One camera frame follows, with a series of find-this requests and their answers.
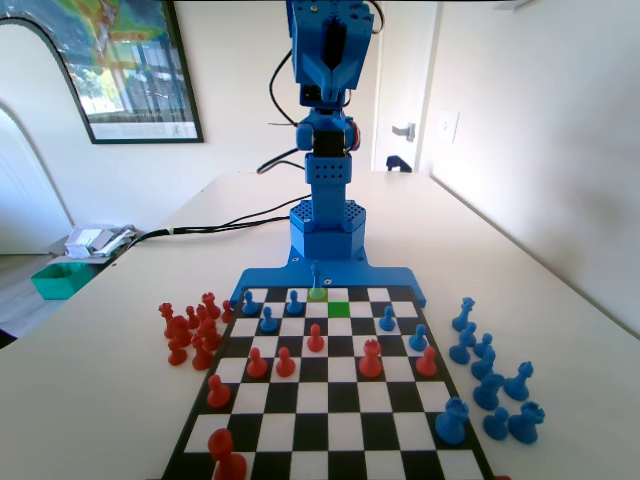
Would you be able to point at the blue chess king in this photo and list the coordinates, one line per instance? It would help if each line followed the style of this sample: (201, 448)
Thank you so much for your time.
(315, 280)

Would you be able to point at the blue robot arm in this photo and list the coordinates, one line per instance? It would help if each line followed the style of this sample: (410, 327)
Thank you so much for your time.
(327, 185)

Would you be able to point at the white door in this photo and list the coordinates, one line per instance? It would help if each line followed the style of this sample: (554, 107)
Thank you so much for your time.
(400, 75)

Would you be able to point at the blue table clamp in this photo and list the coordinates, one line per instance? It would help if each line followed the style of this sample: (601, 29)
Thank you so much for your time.
(398, 164)

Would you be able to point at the black framed poster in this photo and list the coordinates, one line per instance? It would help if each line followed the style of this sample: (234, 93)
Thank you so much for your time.
(130, 75)

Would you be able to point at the blue pawn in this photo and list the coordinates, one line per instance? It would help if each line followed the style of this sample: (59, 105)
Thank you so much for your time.
(418, 340)
(268, 322)
(249, 305)
(386, 321)
(294, 304)
(496, 425)

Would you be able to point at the red bishop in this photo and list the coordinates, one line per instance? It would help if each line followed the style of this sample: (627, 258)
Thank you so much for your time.
(201, 314)

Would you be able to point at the pile of papers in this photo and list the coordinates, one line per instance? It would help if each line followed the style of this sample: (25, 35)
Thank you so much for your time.
(97, 240)

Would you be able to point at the red queen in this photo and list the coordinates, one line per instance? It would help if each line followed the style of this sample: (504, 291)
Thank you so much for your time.
(370, 360)

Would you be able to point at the black and white chessboard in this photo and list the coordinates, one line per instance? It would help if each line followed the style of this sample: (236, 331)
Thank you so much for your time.
(330, 400)

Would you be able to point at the green plastic bin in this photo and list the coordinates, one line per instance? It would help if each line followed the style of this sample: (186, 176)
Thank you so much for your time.
(57, 282)

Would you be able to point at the blue queen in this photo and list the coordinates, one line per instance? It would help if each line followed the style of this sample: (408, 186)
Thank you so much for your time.
(519, 382)

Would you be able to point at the blue rook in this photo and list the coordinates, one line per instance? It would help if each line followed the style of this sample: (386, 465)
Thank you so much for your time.
(526, 425)
(452, 422)

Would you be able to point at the red piece top right corner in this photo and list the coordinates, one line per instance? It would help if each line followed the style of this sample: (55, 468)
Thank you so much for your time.
(501, 477)

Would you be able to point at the white light switch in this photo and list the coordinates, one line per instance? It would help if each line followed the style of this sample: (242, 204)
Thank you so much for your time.
(448, 128)

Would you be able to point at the blue base plate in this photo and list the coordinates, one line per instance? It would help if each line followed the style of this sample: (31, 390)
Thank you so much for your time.
(280, 277)

